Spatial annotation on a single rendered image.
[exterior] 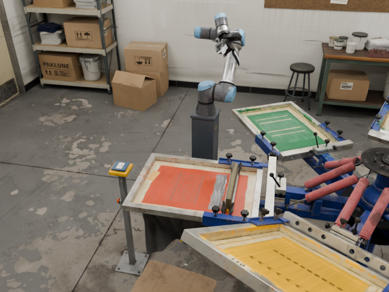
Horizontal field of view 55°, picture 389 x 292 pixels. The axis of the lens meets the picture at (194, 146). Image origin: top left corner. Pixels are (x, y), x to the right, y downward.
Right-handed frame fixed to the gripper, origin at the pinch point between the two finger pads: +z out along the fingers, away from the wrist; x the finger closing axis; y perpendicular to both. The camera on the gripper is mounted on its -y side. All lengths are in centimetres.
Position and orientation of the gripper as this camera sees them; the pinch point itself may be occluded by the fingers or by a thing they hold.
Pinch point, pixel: (232, 60)
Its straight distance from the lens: 216.7
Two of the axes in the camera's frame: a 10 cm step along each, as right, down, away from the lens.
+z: 1.2, 8.9, -4.5
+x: -6.8, -2.6, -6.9
